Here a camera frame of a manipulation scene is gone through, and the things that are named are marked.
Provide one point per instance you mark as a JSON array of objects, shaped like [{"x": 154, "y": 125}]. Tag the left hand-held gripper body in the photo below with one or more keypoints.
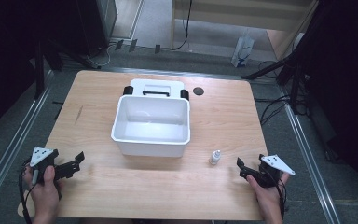
[{"x": 42, "y": 157}]

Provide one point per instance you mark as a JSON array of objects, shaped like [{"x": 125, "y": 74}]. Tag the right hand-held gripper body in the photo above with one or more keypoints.
[{"x": 272, "y": 169}]

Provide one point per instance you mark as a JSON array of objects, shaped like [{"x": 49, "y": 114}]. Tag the small white dropper bottle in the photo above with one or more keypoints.
[{"x": 214, "y": 157}]

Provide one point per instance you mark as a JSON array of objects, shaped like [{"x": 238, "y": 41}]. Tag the white plastic storage box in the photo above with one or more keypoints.
[{"x": 151, "y": 127}]

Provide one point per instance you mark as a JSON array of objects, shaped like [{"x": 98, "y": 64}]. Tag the person's right hand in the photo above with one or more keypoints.
[{"x": 268, "y": 199}]

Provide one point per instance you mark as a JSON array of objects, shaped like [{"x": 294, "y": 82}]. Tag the person's left hand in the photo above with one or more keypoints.
[{"x": 45, "y": 196}]

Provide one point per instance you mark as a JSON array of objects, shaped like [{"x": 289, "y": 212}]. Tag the black round table grommet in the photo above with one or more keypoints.
[{"x": 198, "y": 91}]

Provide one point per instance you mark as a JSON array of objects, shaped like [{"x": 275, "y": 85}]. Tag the black metal stand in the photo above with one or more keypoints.
[
  {"x": 42, "y": 68},
  {"x": 292, "y": 71}
]

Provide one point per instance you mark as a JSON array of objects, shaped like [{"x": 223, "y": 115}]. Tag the white box lid black latches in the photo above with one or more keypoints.
[{"x": 155, "y": 87}]

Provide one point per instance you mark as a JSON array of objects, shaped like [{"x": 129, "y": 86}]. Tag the white and blue bag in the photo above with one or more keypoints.
[{"x": 242, "y": 49}]

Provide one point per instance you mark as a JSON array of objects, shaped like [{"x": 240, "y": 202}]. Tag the dark cabinet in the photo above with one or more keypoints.
[{"x": 96, "y": 25}]

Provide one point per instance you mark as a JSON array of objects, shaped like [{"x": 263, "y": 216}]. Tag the light wooden furniture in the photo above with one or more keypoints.
[{"x": 245, "y": 14}]

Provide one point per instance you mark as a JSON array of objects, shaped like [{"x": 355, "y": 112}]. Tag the metal floor rail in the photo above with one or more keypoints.
[
  {"x": 12, "y": 146},
  {"x": 310, "y": 161}
]

